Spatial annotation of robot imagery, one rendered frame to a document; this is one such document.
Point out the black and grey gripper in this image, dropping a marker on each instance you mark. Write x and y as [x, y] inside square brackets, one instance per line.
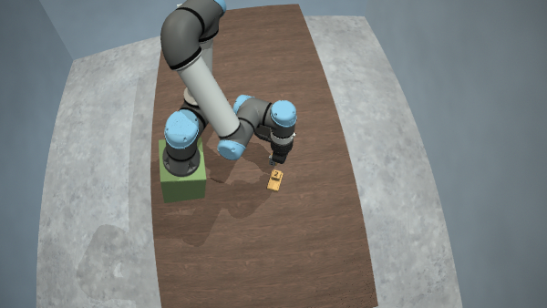
[280, 147]

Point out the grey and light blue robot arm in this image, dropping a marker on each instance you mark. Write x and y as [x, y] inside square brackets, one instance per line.
[181, 42]

